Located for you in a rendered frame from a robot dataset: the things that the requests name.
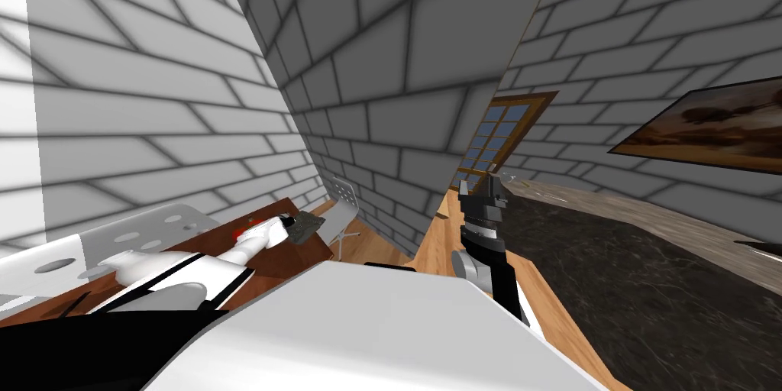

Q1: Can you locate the white perforated chair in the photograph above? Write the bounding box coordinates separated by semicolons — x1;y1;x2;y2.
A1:
317;176;362;261
0;202;222;318

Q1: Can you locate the small red object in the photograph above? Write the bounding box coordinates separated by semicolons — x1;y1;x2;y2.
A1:
234;218;266;241

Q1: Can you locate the dark framed landscape picture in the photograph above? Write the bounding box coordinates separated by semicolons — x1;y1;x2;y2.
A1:
607;76;782;176

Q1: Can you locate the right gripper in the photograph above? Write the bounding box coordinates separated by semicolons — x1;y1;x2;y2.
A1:
459;174;508;225

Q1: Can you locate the brown framed window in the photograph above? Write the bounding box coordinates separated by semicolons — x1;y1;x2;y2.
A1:
449;91;560;194

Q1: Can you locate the brown wooden table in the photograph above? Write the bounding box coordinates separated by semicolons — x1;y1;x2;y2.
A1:
0;197;335;328

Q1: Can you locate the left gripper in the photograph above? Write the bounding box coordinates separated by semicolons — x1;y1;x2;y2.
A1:
284;210;327;245

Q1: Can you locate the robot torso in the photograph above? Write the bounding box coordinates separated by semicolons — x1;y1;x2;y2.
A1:
141;260;607;391

